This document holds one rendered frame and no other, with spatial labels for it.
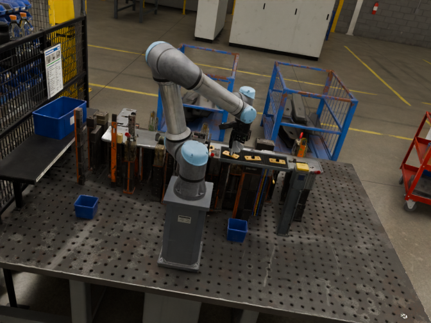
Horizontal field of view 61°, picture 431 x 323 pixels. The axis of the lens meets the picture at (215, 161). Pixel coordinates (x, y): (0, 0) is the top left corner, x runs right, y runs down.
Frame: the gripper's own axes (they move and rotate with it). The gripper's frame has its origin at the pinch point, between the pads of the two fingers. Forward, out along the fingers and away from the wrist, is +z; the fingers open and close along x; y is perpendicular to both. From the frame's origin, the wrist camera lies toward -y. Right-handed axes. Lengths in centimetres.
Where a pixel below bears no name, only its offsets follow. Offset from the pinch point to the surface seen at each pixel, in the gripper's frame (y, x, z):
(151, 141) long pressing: -56, 8, 18
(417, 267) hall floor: 136, 137, 118
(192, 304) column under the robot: 12, -44, 66
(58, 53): -122, 0, -21
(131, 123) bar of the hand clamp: -59, -8, 1
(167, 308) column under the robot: 0, -49, 72
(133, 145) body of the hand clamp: -56, -10, 14
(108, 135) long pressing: -80, -4, 18
